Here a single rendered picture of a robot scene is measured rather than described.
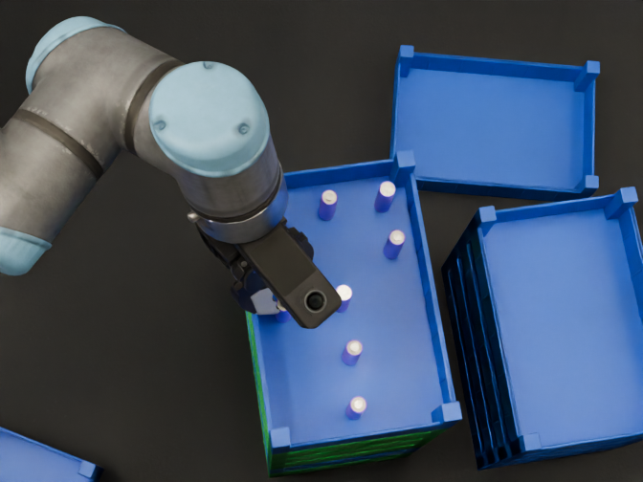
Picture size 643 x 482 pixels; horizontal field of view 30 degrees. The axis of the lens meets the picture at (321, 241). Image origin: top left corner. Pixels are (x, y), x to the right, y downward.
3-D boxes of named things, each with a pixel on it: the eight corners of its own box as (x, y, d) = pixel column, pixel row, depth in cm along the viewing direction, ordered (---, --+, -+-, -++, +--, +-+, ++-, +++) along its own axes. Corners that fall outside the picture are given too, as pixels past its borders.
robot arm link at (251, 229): (301, 182, 106) (215, 247, 104) (309, 208, 110) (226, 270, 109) (242, 118, 110) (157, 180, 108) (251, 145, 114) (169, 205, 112)
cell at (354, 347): (341, 350, 134) (344, 339, 127) (357, 347, 134) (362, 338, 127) (343, 366, 133) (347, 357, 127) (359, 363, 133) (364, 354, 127)
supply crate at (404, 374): (233, 193, 138) (232, 172, 130) (406, 170, 140) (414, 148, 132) (270, 454, 131) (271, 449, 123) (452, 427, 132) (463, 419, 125)
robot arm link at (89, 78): (-11, 87, 101) (103, 150, 97) (71, -15, 104) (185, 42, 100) (31, 140, 109) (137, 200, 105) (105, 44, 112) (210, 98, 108)
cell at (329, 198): (317, 206, 138) (320, 189, 131) (333, 204, 138) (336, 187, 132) (320, 221, 137) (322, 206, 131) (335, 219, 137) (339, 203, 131)
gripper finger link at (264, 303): (250, 279, 131) (240, 238, 123) (282, 317, 129) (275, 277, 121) (227, 295, 131) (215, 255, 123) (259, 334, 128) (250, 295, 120)
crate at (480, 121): (388, 188, 181) (393, 172, 173) (394, 64, 186) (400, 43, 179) (584, 205, 182) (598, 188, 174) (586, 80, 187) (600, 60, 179)
